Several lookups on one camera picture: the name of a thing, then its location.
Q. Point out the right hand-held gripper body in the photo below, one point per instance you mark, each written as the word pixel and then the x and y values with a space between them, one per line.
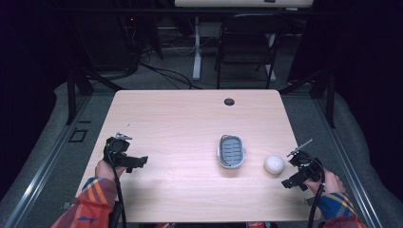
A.
pixel 306 166

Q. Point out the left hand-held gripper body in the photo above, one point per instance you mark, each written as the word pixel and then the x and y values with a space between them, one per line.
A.
pixel 116 148

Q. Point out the person's left hand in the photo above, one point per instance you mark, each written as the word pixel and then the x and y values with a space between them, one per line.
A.
pixel 105 170

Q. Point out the person's right hand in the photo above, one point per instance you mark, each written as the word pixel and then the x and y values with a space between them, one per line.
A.
pixel 329 183

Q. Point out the white round soap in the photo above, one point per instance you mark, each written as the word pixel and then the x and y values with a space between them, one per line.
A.
pixel 274 164

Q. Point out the grey soap dish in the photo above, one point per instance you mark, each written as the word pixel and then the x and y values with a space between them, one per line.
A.
pixel 231 151

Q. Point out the black folding chair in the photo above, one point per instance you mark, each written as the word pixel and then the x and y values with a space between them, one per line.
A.
pixel 250 41

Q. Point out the white desk with legs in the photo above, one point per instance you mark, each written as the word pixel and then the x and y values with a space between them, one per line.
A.
pixel 221 3

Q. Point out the aluminium floor rail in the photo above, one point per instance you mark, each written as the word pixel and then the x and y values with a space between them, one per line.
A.
pixel 44 164
pixel 345 158

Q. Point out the black floor outlet frame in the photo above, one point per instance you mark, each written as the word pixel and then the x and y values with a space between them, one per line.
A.
pixel 78 135

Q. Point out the black metal frame stand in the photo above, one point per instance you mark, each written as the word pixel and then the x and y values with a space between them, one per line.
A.
pixel 76 91
pixel 326 91

